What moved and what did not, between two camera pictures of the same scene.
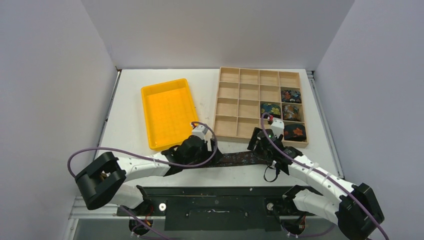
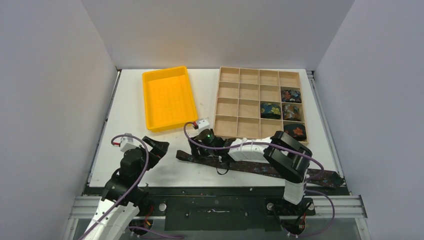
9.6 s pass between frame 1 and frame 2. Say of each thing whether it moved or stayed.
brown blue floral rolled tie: stayed
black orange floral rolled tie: stayed
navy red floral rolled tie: stayed
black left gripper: moved
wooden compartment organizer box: stayed
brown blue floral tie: moved
